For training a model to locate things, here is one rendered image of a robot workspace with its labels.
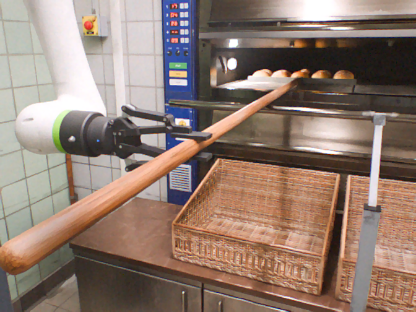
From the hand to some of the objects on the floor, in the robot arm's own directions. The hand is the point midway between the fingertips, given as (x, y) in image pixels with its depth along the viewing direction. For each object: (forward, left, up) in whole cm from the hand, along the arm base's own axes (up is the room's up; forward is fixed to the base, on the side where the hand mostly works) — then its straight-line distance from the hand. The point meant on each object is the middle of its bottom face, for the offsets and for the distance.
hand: (192, 145), depth 66 cm
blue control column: (-50, +195, -120) cm, 234 cm away
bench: (+43, +72, -120) cm, 146 cm away
